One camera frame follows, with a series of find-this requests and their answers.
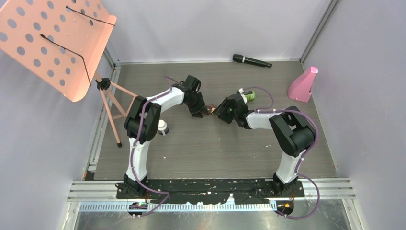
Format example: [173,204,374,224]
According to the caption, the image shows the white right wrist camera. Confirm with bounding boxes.
[237,88,248,104]

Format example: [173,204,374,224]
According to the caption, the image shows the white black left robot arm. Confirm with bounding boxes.
[124,75,207,198]

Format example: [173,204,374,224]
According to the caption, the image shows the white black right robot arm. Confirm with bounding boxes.
[213,93,318,197]

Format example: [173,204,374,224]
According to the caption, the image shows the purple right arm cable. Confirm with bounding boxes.
[241,87,321,220]

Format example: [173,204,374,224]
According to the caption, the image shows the white capped pill bottle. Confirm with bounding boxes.
[158,119,169,136]

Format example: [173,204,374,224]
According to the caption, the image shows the brown translucent pill container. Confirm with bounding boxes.
[206,105,217,115]

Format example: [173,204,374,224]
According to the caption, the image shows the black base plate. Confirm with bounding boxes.
[115,179,305,205]

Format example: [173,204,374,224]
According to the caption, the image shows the pink music stand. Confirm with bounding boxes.
[0,0,140,148]

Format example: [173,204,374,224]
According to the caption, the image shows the pink wedge object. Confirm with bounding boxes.
[287,67,318,103]

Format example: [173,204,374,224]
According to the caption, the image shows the black microphone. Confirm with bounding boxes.
[232,54,272,68]

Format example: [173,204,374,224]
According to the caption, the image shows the green black pill bottle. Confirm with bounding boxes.
[243,91,256,102]

